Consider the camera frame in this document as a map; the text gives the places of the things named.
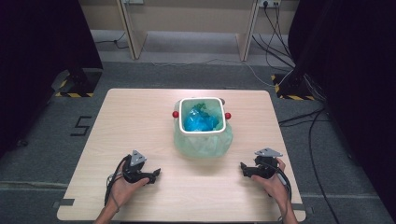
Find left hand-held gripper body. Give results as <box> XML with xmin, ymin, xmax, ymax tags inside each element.
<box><xmin>121</xmin><ymin>149</ymin><xmax>151</xmax><ymax>185</ymax></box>

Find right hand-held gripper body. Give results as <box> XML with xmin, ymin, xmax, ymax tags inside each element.
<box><xmin>249</xmin><ymin>147</ymin><xmax>284</xmax><ymax>180</ymax></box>

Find light green trash bag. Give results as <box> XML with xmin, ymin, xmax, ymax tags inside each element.
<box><xmin>173</xmin><ymin>98</ymin><xmax>234</xmax><ymax>160</ymax></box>

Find white bin ring red knobs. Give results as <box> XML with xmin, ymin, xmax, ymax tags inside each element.
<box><xmin>172</xmin><ymin>96</ymin><xmax>233</xmax><ymax>135</ymax></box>

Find cream plastic trash bin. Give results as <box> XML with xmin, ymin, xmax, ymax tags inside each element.
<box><xmin>173</xmin><ymin>97</ymin><xmax>233</xmax><ymax>158</ymax></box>

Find person's left hand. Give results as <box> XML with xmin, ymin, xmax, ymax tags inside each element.
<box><xmin>107</xmin><ymin>167</ymin><xmax>150</xmax><ymax>209</ymax></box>

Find person's right hand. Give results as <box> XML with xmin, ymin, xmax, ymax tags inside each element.
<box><xmin>250</xmin><ymin>158</ymin><xmax>291</xmax><ymax>210</ymax></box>

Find black stand base striped tape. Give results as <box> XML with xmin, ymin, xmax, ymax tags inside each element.
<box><xmin>270</xmin><ymin>72</ymin><xmax>318</xmax><ymax>102</ymax></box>
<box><xmin>50</xmin><ymin>68</ymin><xmax>104</xmax><ymax>99</ymax></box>

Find person in black clothes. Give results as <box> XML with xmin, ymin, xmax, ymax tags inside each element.
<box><xmin>287</xmin><ymin>0</ymin><xmax>396</xmax><ymax>222</ymax></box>

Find black curtain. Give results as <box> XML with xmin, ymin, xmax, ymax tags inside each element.
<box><xmin>0</xmin><ymin>0</ymin><xmax>104</xmax><ymax>158</ymax></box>

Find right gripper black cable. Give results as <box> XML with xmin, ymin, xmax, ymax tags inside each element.
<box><xmin>266</xmin><ymin>161</ymin><xmax>293</xmax><ymax>201</ymax></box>

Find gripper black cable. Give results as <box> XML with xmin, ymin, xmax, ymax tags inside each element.
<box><xmin>266</xmin><ymin>161</ymin><xmax>293</xmax><ymax>201</ymax></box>
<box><xmin>104</xmin><ymin>154</ymin><xmax>131</xmax><ymax>207</ymax></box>

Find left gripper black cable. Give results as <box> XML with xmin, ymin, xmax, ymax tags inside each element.
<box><xmin>104</xmin><ymin>154</ymin><xmax>131</xmax><ymax>207</ymax></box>

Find long black floor cable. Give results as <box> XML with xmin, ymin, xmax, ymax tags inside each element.
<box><xmin>277</xmin><ymin>106</ymin><xmax>342</xmax><ymax>224</ymax></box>

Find black power cable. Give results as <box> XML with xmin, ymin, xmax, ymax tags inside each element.
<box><xmin>262</xmin><ymin>3</ymin><xmax>296</xmax><ymax>69</ymax></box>
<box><xmin>251</xmin><ymin>3</ymin><xmax>295</xmax><ymax>73</ymax></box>

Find thin black floor cable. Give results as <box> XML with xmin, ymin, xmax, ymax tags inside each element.
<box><xmin>94</xmin><ymin>32</ymin><xmax>129</xmax><ymax>50</ymax></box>

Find white wall power socket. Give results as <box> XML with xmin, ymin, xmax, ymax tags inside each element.
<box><xmin>258</xmin><ymin>0</ymin><xmax>282</xmax><ymax>8</ymax></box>

